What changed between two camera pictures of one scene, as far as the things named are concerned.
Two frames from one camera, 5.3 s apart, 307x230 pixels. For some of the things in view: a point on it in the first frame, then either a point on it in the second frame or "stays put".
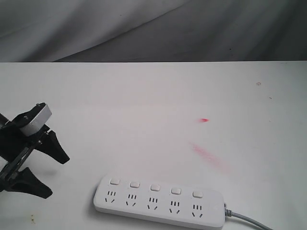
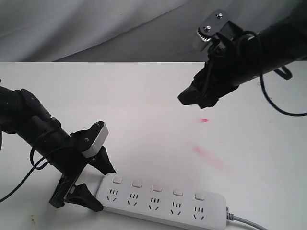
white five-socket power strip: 162,201 stays put
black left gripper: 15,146 → 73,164
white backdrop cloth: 152,30 stays put
